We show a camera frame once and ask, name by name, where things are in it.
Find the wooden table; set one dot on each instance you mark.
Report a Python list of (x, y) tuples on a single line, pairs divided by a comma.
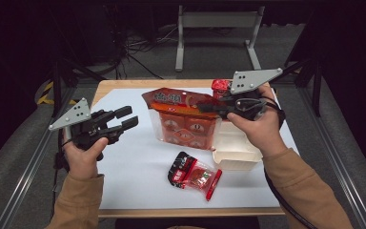
[(158, 83)]

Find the small red and black packet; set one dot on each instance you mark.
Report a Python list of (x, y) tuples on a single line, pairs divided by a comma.
[(192, 176)]

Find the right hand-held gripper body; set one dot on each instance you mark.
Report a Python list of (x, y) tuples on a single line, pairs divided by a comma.
[(251, 92)]

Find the aluminium floor rail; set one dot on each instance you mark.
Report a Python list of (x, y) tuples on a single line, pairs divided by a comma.
[(340, 165), (28, 168)]

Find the person's right hand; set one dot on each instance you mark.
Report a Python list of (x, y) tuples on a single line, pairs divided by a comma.
[(262, 133)]

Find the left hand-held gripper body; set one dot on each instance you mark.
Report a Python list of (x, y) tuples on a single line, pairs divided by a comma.
[(85, 127)]

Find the white metal stand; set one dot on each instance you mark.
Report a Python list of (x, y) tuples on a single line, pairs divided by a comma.
[(219, 19)]

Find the white divided plastic container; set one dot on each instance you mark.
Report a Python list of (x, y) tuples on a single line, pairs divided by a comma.
[(235, 152)]

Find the person's left hand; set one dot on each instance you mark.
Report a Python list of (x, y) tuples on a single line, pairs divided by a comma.
[(84, 162)]

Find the white table mat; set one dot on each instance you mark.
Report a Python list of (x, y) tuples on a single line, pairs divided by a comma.
[(133, 159)]

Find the large orange seasoning packet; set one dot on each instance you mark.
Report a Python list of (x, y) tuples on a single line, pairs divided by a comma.
[(184, 124)]

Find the black tripod stand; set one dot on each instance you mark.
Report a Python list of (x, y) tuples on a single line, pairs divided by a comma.
[(316, 86), (57, 92)]

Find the red and black seasoning packet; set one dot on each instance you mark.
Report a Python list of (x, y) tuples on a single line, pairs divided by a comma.
[(220, 86)]

